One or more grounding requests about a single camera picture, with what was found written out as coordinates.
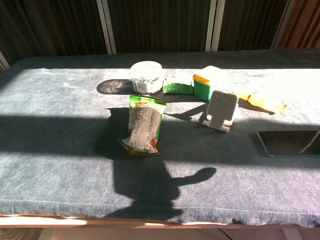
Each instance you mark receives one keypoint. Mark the black smartphone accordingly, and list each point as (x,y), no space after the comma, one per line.
(282,143)

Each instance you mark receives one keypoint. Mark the grey phone stand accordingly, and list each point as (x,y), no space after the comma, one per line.
(221,107)

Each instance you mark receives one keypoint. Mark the green and white snack bag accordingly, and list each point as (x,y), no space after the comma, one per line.
(143,125)

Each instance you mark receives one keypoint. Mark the small green packet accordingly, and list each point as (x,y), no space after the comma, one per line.
(176,88)

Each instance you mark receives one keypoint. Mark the clear plastic tub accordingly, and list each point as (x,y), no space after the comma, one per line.
(146,75)

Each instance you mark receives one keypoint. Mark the green box with orange lid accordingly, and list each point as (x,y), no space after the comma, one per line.
(201,90)

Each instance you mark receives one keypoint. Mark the dark brown curtain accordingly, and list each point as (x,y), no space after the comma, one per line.
(50,25)
(250,25)
(160,25)

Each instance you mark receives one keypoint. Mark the dark grey table cloth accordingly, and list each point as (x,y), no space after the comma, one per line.
(62,150)

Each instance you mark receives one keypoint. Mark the red curtain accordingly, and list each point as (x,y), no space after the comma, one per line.
(305,25)

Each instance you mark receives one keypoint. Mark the white window frame post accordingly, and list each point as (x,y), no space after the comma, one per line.
(3,62)
(215,25)
(282,25)
(107,25)

